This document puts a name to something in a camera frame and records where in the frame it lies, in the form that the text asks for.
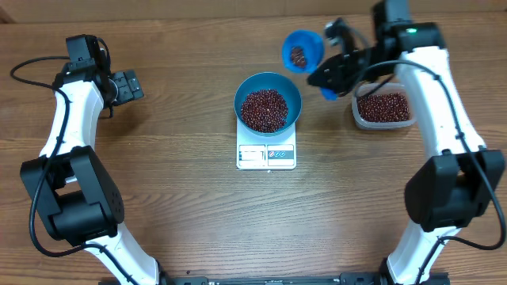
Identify blue plastic measuring scoop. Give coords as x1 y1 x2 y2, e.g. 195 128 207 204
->
281 30 325 83

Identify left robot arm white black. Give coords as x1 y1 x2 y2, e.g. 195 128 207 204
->
20 35 171 284

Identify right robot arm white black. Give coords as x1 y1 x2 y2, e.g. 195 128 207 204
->
307 0 505 284

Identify red beans in scoop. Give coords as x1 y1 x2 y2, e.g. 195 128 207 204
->
290 46 307 69

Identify blue metal bowl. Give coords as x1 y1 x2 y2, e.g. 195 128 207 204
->
234 72 303 137

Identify red beans in bowl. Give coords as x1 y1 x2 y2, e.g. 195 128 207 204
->
240 89 288 133

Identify white digital kitchen scale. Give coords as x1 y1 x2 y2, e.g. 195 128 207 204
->
236 120 297 170

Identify clear plastic bean container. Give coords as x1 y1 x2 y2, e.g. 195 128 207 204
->
352 83 416 130

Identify red adzuki beans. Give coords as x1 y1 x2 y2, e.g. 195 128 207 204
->
356 93 411 123

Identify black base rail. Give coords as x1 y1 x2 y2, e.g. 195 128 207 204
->
161 273 391 285

